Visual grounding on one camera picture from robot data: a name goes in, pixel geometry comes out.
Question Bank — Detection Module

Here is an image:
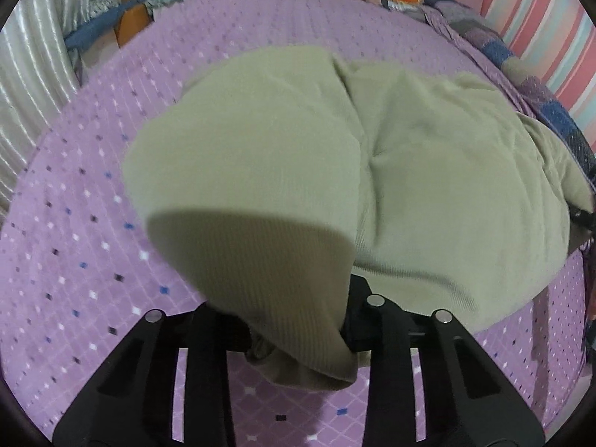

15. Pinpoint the purple dotted bed sheet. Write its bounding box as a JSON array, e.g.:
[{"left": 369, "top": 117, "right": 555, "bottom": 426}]
[{"left": 1, "top": 0, "right": 587, "bottom": 446}]

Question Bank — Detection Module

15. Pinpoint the khaki padded jacket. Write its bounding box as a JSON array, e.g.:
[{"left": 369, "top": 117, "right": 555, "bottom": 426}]
[{"left": 122, "top": 47, "right": 595, "bottom": 390}]

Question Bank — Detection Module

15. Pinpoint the purple blue patchwork quilt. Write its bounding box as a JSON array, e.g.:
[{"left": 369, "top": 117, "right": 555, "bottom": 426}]
[{"left": 402, "top": 0, "right": 595, "bottom": 181}]

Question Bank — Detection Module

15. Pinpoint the blue cloth on chair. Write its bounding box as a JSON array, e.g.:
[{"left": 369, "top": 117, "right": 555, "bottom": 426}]
[{"left": 65, "top": 0, "right": 146, "bottom": 53}]

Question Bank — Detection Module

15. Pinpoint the silver striped curtain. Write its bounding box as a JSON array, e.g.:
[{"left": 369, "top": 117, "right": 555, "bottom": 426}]
[{"left": 1, "top": 0, "right": 90, "bottom": 215}]

